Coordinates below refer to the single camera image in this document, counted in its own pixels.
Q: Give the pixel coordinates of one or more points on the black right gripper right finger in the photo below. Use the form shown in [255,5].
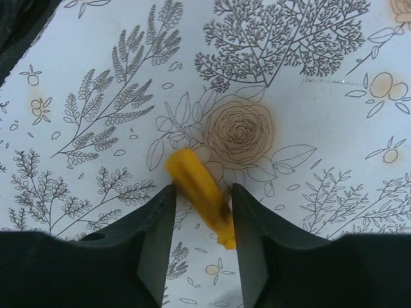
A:
[282,265]

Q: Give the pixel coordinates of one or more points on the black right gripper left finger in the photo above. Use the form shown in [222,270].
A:
[121,265]

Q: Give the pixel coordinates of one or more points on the orange handle screwdriver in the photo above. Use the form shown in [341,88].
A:
[197,184]

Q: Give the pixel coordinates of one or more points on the floral patterned table mat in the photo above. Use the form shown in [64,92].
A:
[306,104]

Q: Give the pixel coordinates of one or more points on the dark green garment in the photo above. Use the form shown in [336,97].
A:
[22,23]

